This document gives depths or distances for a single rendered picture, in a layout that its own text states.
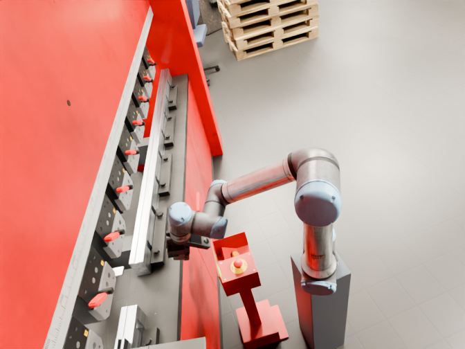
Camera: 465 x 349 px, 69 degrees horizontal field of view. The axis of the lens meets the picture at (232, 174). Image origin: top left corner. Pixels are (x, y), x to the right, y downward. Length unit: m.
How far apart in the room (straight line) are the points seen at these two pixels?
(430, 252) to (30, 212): 2.25
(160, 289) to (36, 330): 0.68
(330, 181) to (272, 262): 1.57
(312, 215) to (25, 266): 0.65
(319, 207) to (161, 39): 2.05
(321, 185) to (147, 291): 0.87
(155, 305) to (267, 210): 1.48
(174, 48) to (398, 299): 2.23
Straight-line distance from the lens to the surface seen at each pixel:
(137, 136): 1.57
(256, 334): 2.08
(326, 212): 0.89
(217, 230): 1.09
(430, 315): 2.33
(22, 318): 0.81
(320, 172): 0.90
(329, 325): 1.83
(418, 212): 2.72
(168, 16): 2.63
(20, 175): 0.85
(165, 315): 1.38
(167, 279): 1.45
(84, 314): 1.07
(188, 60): 2.74
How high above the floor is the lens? 2.05
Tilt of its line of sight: 43 degrees down
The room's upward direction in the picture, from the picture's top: 15 degrees counter-clockwise
